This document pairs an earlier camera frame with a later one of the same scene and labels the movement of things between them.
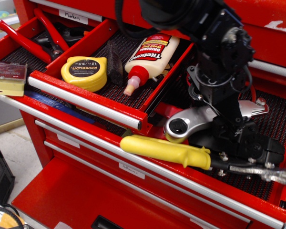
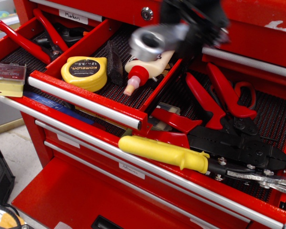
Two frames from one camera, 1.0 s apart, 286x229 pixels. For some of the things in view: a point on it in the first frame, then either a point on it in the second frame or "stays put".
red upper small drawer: x=106 y=67 stays put
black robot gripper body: x=218 y=79 -> x=209 y=25
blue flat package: x=57 y=106 stays put
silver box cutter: x=177 y=128 -> x=149 y=44
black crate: x=2 y=180 stays put
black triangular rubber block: x=115 y=67 stays put
